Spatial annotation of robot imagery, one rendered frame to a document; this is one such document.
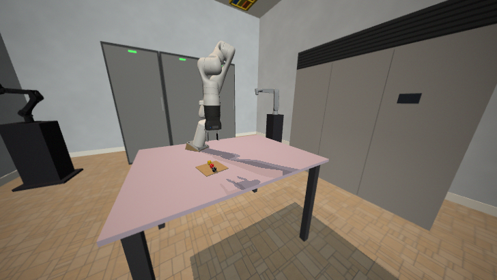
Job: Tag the tan flat mat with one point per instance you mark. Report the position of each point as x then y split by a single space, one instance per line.
207 171

